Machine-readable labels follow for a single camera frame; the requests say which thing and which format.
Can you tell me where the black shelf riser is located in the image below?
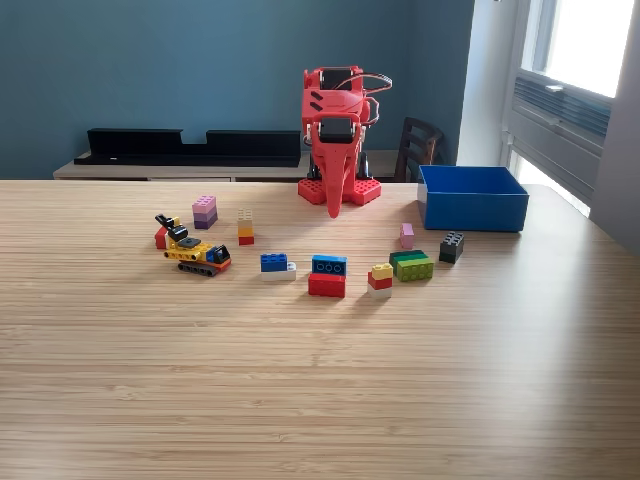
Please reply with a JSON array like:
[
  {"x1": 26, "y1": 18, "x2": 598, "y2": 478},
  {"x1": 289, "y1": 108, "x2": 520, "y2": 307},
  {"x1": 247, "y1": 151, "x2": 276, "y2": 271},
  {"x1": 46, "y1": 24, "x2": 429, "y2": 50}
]
[{"x1": 73, "y1": 128, "x2": 303, "y2": 168}]

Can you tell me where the bright window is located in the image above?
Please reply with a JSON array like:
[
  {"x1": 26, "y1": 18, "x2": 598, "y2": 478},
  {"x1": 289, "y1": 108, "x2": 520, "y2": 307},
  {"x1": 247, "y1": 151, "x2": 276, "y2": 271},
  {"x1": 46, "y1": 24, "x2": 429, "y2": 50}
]
[{"x1": 519, "y1": 0, "x2": 640, "y2": 99}]

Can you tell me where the yellow red white brick stack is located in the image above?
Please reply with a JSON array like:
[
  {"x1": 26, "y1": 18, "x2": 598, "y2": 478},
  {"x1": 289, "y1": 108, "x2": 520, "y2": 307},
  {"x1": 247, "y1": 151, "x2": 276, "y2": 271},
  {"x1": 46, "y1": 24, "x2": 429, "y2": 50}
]
[{"x1": 367, "y1": 262, "x2": 394, "y2": 300}]

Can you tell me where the pink purple brick stack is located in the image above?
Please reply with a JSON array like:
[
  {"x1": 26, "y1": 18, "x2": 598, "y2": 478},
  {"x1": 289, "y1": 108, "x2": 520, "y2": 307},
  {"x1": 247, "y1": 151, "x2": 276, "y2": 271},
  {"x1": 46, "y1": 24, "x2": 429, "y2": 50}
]
[{"x1": 191, "y1": 194, "x2": 219, "y2": 231}]

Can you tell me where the grey window air conditioner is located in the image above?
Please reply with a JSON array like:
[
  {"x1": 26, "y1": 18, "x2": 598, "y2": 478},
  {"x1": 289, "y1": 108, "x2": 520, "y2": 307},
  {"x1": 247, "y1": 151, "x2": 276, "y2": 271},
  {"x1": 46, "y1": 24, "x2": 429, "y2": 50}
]
[{"x1": 507, "y1": 69, "x2": 614, "y2": 206}]

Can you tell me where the blue red brick stack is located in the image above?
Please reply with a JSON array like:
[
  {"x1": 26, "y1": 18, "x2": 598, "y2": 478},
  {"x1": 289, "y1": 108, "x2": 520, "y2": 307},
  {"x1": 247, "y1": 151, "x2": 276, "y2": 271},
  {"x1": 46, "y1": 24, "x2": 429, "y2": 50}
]
[{"x1": 307, "y1": 254, "x2": 348, "y2": 299}]

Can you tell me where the black brick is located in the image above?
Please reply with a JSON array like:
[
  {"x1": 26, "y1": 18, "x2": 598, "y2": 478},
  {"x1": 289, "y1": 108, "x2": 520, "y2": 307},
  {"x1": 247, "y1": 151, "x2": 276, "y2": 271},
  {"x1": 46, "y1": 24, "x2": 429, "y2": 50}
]
[{"x1": 438, "y1": 231, "x2": 465, "y2": 265}]

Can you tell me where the yellow toy digger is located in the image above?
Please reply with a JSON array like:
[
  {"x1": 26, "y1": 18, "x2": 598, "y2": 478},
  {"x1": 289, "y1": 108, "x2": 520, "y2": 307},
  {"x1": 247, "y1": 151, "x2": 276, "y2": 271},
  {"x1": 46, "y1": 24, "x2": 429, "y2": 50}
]
[{"x1": 154, "y1": 213, "x2": 233, "y2": 278}]

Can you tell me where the dark wooden chair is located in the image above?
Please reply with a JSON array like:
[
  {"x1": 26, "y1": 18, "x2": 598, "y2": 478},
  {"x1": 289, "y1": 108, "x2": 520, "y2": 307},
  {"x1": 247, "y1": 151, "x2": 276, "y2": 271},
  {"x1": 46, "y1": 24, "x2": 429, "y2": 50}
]
[{"x1": 393, "y1": 117, "x2": 446, "y2": 184}]

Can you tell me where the green brick stack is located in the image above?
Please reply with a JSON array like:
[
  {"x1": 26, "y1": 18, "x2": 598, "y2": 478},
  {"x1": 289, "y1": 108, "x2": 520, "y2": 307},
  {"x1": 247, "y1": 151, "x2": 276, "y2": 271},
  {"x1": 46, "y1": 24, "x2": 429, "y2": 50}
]
[{"x1": 388, "y1": 248, "x2": 435, "y2": 283}]

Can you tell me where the blue plastic bin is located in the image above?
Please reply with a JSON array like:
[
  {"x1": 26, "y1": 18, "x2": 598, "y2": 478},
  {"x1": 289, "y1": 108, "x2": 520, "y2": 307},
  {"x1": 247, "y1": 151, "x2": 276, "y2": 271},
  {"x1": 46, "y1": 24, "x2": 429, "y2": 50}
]
[{"x1": 417, "y1": 165, "x2": 530, "y2": 234}]

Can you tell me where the blue white brick stack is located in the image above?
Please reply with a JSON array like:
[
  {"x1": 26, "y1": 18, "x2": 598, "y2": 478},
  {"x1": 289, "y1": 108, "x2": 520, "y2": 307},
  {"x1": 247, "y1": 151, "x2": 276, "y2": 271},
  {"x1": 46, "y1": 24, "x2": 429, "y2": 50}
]
[{"x1": 259, "y1": 253, "x2": 297, "y2": 282}]

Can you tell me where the tan orange red brick stack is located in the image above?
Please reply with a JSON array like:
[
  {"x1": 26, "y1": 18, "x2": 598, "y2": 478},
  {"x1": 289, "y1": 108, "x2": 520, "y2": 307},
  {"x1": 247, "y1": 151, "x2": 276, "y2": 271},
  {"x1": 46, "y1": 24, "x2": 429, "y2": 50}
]
[{"x1": 236, "y1": 208, "x2": 255, "y2": 246}]

